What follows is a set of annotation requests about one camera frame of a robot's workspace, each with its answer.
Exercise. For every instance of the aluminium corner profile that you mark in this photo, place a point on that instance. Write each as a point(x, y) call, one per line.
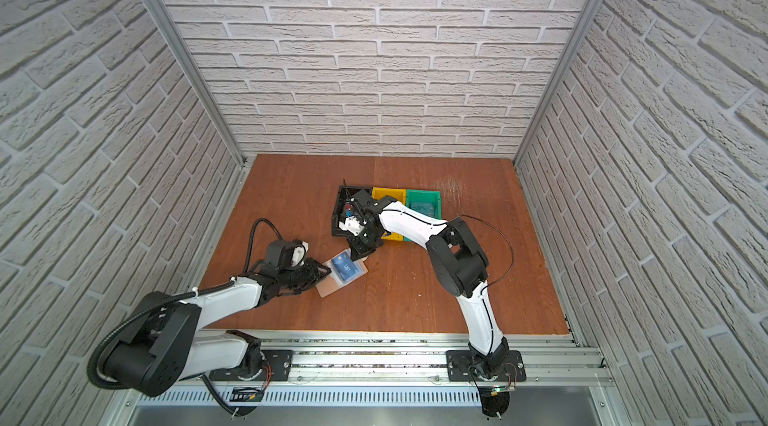
point(178, 47)
point(578, 34)

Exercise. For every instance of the aluminium corner profile left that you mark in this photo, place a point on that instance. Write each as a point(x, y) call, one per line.
point(178, 47)

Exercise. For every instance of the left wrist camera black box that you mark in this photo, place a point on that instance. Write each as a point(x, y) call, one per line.
point(284, 255)

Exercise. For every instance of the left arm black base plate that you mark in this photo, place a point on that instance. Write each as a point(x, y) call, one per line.
point(274, 362)

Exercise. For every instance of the green plastic bin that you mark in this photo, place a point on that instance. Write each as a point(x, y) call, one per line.
point(426, 202)

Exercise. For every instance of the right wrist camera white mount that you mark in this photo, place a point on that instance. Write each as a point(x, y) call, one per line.
point(351, 223)

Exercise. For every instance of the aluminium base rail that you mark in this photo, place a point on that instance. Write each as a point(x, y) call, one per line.
point(314, 368)

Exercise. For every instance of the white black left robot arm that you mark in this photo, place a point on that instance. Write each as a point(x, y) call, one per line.
point(161, 342)

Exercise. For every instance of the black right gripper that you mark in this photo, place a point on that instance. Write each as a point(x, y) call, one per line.
point(358, 250)

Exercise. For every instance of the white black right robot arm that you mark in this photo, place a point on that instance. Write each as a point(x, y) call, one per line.
point(458, 261)

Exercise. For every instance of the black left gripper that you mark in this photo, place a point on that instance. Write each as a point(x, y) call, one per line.
point(317, 273)

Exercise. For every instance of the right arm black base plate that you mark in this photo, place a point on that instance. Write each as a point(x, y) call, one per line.
point(469, 366)

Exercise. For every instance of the aluminium corner profile right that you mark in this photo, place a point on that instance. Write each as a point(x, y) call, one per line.
point(578, 34)

